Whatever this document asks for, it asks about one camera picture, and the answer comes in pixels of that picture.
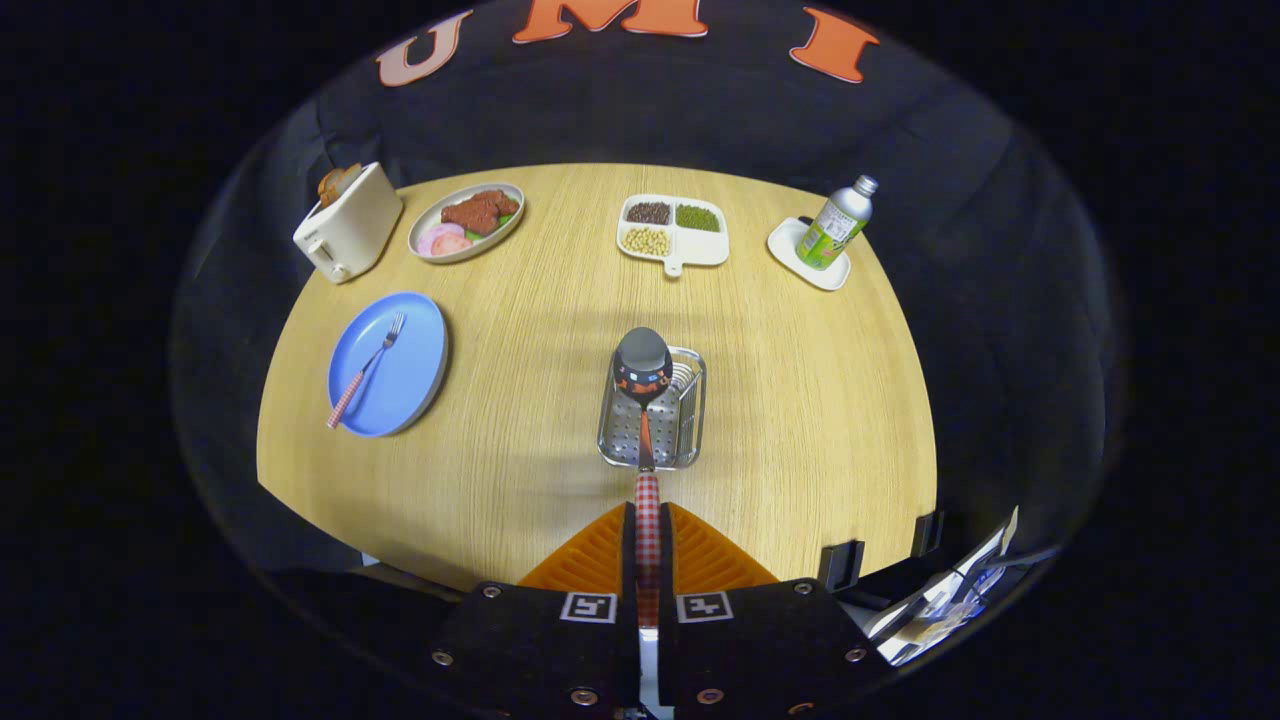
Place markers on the perforated metal basket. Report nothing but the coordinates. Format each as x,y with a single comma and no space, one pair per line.
680,430

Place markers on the brown toast slice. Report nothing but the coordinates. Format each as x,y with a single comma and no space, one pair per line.
350,176
330,187

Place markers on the cream white toaster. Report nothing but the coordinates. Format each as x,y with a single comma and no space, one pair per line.
350,230

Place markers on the pile of dark red beans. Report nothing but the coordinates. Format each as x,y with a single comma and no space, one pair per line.
648,212

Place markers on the green lettuce leaf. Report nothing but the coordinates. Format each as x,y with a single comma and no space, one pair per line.
507,218

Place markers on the salmon pink ham slice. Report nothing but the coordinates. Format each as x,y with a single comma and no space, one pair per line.
455,245

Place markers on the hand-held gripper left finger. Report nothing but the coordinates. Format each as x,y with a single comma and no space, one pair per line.
628,560

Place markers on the brown meat steak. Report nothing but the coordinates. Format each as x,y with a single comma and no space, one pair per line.
480,212

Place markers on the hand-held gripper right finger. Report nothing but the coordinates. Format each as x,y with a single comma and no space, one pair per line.
666,560

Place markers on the pile of green beans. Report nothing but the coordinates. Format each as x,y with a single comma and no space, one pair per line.
697,217

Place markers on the white oval plate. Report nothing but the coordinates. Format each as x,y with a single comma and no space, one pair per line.
425,250

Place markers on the pile of yellow soybeans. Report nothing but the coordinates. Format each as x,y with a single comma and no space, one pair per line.
646,241

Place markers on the blue round plate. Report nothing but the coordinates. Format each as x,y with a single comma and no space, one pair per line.
400,380

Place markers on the white square saucer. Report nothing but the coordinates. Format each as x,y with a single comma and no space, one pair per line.
785,245

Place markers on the green and silver bottle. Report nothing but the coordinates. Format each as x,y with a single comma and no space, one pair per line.
835,225

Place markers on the pale pink ham slice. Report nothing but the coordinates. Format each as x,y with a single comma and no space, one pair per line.
435,238

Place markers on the pile of white rice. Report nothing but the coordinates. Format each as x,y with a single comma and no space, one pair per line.
700,247

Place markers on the pale flat equipment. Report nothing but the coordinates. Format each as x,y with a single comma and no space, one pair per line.
930,610

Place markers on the white divided tray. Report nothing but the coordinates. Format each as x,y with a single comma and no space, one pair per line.
673,262

